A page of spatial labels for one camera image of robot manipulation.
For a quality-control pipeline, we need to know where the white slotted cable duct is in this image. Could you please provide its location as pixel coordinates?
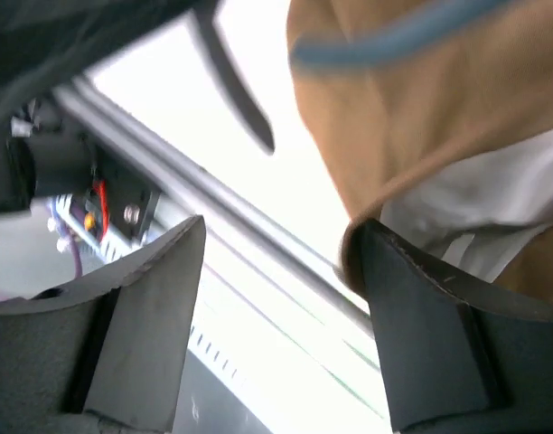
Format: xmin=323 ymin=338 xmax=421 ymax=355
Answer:
xmin=49 ymin=195 xmax=252 ymax=418

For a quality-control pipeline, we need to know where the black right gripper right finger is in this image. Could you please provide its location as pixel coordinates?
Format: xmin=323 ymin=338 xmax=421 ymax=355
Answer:
xmin=360 ymin=221 xmax=553 ymax=433

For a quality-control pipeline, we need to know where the tan pleated skirt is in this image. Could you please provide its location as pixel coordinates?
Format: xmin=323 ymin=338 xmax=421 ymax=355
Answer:
xmin=291 ymin=1 xmax=553 ymax=303

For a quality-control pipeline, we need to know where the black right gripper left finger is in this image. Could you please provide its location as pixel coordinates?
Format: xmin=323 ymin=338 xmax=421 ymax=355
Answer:
xmin=0 ymin=216 xmax=205 ymax=433

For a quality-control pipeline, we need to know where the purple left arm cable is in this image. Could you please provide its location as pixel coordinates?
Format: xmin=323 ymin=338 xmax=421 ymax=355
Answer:
xmin=0 ymin=198 xmax=86 ymax=304

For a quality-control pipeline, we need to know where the blue plastic hanger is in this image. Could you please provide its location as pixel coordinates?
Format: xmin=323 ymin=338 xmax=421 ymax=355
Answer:
xmin=289 ymin=0 xmax=510 ymax=71

